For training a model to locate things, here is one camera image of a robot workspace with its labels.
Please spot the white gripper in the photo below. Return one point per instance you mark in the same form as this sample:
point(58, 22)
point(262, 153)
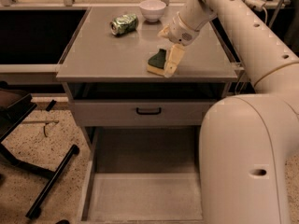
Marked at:
point(179, 31)

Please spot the green and yellow sponge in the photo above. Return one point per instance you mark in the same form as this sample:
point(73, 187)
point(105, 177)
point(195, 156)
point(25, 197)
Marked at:
point(156, 62)

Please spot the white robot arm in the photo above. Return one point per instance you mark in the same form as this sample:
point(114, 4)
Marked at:
point(245, 140)

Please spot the grey drawer cabinet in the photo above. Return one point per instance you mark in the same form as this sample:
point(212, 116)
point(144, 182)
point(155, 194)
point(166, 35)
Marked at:
point(101, 66)

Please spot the open grey bottom drawer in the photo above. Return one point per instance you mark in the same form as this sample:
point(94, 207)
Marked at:
point(142, 176)

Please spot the white ceramic bowl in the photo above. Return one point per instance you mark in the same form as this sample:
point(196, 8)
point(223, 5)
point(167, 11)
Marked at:
point(152, 10)

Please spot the crushed green soda can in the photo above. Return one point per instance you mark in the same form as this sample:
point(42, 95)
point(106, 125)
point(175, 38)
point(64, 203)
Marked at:
point(124, 24)

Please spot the white power strip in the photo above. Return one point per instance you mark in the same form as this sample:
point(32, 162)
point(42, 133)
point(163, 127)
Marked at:
point(257, 5)

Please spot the grey drawer with black handle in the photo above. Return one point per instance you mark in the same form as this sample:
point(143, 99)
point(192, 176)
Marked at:
point(125, 113)

